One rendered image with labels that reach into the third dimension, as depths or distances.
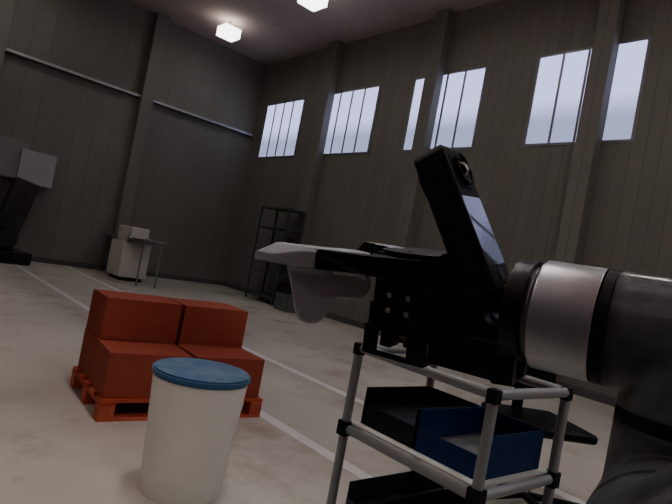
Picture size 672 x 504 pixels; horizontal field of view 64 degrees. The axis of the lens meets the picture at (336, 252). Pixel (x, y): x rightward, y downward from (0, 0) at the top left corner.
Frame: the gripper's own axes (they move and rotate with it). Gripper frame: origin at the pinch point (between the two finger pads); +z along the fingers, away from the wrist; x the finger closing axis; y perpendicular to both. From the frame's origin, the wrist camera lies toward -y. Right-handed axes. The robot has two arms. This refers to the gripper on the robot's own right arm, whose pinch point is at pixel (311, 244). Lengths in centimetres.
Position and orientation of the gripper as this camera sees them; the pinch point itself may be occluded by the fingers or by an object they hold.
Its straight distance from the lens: 48.9
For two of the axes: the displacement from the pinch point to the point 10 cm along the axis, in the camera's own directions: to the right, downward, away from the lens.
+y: -1.1, 9.9, 0.9
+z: -8.1, -1.4, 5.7
